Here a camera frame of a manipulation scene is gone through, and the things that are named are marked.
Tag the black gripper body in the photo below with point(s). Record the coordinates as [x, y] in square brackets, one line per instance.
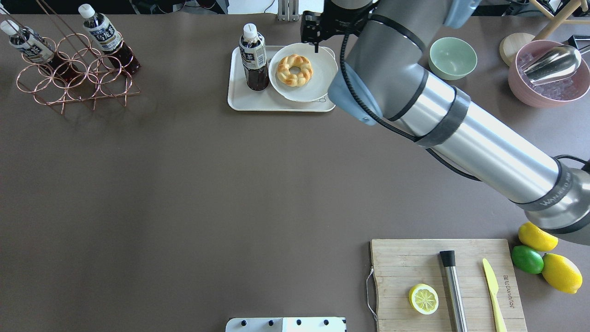
[339, 19]

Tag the tea bottle rack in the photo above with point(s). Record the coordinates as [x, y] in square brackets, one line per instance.
[109, 40]
[252, 48]
[39, 52]

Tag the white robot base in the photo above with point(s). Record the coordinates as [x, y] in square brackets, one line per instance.
[287, 324]

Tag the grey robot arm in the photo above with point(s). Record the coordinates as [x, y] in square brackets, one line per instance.
[382, 82]

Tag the cream serving tray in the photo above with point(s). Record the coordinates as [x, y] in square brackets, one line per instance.
[242, 98]

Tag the tea bottle front rack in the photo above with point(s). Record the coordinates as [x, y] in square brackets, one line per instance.
[109, 40]

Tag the white round plate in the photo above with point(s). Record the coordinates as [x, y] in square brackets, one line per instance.
[324, 70]

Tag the green bowl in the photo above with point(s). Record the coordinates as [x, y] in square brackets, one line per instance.
[452, 58]

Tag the round wooden lid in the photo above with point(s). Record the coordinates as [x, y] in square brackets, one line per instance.
[511, 44]

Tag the wooden cutting board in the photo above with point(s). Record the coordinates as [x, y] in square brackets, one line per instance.
[400, 264]

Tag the wooden stand legs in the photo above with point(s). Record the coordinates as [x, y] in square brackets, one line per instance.
[562, 17]

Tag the metal ice scoop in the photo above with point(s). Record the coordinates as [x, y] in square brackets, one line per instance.
[558, 63]

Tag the steel muddler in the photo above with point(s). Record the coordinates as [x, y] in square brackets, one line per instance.
[448, 261]

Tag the pink bowl with ice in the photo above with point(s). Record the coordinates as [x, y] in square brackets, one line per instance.
[555, 94]

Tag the half lemon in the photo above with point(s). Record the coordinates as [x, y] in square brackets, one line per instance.
[423, 298]

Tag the whole lemon far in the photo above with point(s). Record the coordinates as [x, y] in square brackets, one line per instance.
[532, 236]

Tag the whole lemon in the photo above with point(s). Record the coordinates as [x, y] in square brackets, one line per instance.
[561, 273]
[532, 236]

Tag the green lime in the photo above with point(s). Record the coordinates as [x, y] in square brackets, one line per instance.
[527, 259]

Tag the yellow plastic knife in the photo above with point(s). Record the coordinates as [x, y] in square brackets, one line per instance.
[493, 287]

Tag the whole lemon near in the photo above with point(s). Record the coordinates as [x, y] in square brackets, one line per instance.
[561, 273]

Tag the aluminium camera post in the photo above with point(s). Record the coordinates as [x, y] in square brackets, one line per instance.
[288, 10]

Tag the braided ring bread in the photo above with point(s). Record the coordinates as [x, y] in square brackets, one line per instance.
[294, 71]

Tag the copper wire bottle rack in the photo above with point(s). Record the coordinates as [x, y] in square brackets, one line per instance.
[84, 78]

